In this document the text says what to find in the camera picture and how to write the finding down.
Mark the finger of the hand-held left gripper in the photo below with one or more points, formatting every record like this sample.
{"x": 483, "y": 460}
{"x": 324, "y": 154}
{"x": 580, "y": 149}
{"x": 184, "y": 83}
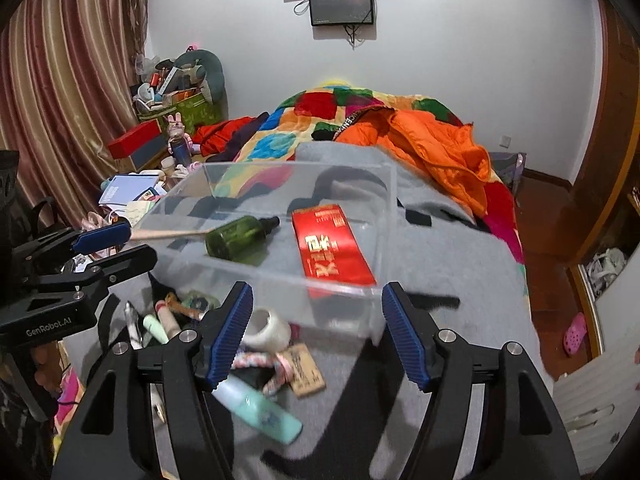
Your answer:
{"x": 130, "y": 260}
{"x": 100, "y": 237}

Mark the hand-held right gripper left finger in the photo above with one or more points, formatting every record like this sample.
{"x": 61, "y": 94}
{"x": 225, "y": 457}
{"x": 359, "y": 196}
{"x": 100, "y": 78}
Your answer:
{"x": 230, "y": 340}

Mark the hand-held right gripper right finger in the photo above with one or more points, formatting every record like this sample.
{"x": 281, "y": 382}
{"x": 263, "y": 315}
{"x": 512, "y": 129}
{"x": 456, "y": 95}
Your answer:
{"x": 405, "y": 340}

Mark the thin wooden stick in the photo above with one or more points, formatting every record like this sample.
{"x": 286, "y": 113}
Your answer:
{"x": 170, "y": 233}

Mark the beige cosmetic tube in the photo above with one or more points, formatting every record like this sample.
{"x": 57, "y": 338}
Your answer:
{"x": 169, "y": 320}

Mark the white pen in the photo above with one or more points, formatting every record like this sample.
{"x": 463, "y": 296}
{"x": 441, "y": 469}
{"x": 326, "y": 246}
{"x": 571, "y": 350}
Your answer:
{"x": 132, "y": 327}

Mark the pale green tube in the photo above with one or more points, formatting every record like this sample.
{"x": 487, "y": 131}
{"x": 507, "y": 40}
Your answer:
{"x": 155, "y": 329}

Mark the teal cosmetic tube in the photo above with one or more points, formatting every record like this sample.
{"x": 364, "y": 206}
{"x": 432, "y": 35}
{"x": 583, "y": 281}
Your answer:
{"x": 260, "y": 410}

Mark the clear plastic storage box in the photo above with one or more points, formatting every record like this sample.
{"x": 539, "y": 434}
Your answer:
{"x": 382, "y": 240}

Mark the white tape roll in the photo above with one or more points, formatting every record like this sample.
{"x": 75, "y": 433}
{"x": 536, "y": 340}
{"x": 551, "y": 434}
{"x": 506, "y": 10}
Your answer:
{"x": 267, "y": 330}

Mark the small green disc packet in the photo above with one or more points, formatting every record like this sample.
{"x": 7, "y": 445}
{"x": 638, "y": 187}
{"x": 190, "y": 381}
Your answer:
{"x": 200, "y": 304}

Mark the blue book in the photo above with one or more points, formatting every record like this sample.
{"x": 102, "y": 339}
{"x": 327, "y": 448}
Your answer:
{"x": 122, "y": 190}

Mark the brown wooden tag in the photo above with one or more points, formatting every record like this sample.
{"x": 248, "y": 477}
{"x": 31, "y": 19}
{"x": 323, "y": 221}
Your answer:
{"x": 305, "y": 370}

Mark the black perforated basket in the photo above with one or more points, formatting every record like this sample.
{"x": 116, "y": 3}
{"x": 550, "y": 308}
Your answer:
{"x": 9, "y": 195}

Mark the green glass bottle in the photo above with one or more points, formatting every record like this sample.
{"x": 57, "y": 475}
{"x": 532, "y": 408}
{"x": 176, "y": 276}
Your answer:
{"x": 235, "y": 237}

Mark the red rectangular box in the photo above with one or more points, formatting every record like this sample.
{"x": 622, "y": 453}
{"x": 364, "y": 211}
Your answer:
{"x": 134, "y": 139}

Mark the dark blue bottle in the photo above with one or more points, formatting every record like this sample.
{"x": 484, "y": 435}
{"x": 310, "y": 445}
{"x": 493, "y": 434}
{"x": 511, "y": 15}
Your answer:
{"x": 180, "y": 152}

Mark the red flat carton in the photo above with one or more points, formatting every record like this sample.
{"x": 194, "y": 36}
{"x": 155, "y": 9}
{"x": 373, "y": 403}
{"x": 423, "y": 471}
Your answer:
{"x": 330, "y": 245}

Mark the pink rabbit toy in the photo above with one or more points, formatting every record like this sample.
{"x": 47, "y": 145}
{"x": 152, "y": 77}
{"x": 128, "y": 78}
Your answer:
{"x": 176, "y": 127}

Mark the striped brown curtain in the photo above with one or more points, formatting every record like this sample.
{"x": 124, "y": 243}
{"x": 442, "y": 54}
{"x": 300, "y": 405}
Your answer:
{"x": 65, "y": 100}

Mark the red jacket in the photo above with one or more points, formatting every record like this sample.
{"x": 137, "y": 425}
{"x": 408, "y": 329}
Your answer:
{"x": 220, "y": 135}

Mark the dark purple cloth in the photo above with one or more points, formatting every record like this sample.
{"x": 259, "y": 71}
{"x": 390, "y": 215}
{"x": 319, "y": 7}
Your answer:
{"x": 240, "y": 150}

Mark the green gift bag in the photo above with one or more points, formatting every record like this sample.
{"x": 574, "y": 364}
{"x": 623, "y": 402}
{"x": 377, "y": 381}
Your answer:
{"x": 192, "y": 110}

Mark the pink clog shoe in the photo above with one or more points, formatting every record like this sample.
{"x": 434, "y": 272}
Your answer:
{"x": 575, "y": 332}

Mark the colourful patchwork quilt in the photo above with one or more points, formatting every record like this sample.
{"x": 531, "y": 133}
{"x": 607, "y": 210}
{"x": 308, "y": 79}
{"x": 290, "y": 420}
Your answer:
{"x": 280, "y": 145}

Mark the orange padded jacket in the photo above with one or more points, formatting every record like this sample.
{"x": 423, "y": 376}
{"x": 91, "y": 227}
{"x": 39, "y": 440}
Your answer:
{"x": 430, "y": 150}

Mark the grey green neck pillow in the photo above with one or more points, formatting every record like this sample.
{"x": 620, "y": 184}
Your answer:
{"x": 212, "y": 72}

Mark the white sliding wardrobe door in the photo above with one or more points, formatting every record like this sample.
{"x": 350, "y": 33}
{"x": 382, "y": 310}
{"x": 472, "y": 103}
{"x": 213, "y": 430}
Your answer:
{"x": 605, "y": 380}

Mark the white shoes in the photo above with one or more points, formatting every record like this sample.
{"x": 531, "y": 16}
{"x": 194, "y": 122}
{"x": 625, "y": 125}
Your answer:
{"x": 605, "y": 267}

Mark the wooden door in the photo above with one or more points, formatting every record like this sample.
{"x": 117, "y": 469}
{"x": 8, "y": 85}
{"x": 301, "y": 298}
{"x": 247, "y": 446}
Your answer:
{"x": 615, "y": 125}

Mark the white wall socket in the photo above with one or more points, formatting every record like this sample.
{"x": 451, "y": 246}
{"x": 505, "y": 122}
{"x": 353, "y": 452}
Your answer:
{"x": 506, "y": 141}

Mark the small wall monitor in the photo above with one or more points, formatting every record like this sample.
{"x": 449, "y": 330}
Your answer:
{"x": 341, "y": 5}

